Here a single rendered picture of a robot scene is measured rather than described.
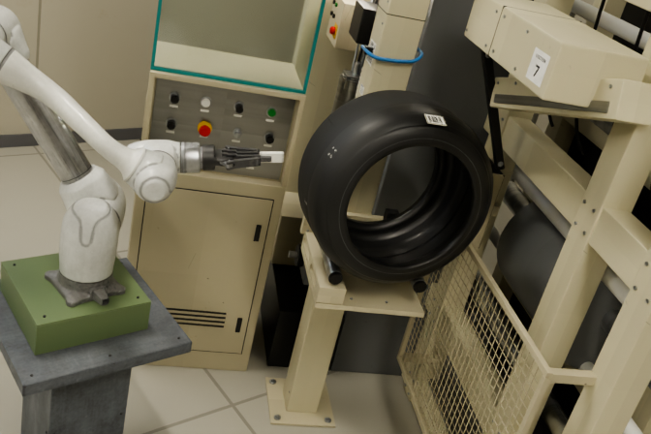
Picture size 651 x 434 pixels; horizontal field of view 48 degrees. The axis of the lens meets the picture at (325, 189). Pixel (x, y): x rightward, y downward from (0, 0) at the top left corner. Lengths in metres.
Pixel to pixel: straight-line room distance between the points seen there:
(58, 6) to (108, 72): 0.54
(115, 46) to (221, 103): 2.34
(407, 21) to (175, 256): 1.26
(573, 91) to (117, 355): 1.44
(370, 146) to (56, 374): 1.06
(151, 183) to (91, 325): 0.53
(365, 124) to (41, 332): 1.07
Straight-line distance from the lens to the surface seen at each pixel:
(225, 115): 2.67
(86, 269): 2.20
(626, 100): 1.86
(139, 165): 1.94
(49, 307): 2.22
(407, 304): 2.43
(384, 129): 2.04
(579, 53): 1.88
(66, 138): 2.29
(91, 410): 2.48
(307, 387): 3.02
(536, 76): 1.92
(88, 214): 2.15
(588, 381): 2.11
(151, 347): 2.27
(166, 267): 2.91
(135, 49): 4.98
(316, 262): 2.39
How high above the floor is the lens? 2.07
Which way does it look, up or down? 25 degrees down
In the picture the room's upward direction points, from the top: 14 degrees clockwise
